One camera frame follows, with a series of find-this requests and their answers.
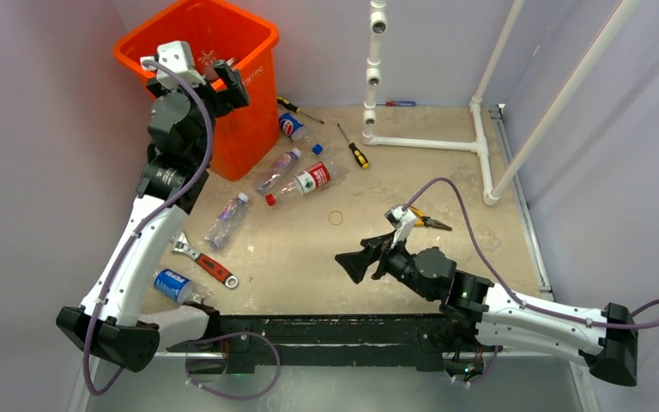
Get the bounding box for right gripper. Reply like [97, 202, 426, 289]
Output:
[336, 228, 436, 301]

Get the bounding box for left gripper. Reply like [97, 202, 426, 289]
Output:
[148, 61, 247, 165]

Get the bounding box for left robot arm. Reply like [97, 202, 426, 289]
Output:
[56, 58, 250, 374]

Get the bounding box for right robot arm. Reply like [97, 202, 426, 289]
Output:
[334, 233, 638, 387]

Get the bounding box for Pepsi bottle near bin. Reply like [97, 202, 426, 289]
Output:
[278, 112, 309, 142]

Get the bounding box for orange plastic bin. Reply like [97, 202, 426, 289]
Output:
[112, 1, 279, 181]

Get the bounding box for black yellow long screwdriver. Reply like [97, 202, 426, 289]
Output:
[276, 96, 325, 124]

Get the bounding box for yellow rubber band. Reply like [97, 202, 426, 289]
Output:
[328, 210, 344, 226]

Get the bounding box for yellow black pliers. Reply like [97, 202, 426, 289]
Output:
[409, 206, 452, 231]

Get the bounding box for black yellow short screwdriver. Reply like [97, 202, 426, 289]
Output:
[336, 123, 370, 169]

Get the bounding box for red label Nongfu bottle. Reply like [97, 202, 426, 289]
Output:
[265, 161, 338, 206]

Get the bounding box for purple label bottle left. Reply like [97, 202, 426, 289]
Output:
[204, 192, 250, 251]

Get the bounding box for red adjustable wrench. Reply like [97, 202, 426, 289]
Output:
[171, 231, 239, 289]

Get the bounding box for red blue small screwdriver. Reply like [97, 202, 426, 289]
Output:
[379, 100, 417, 107]

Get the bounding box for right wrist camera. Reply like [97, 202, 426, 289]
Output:
[385, 205, 417, 247]

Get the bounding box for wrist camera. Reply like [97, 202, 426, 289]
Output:
[385, 205, 417, 247]
[139, 40, 206, 89]

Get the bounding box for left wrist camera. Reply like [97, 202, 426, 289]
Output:
[139, 40, 206, 89]

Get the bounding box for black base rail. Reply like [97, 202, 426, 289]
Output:
[167, 313, 496, 373]

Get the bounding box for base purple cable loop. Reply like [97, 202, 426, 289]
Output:
[184, 332, 281, 403]

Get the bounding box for white PVC pipe frame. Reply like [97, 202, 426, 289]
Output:
[358, 0, 644, 207]

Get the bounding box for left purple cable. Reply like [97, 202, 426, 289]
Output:
[82, 58, 215, 397]

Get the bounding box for aluminium frame rail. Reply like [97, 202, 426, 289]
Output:
[488, 105, 554, 300]

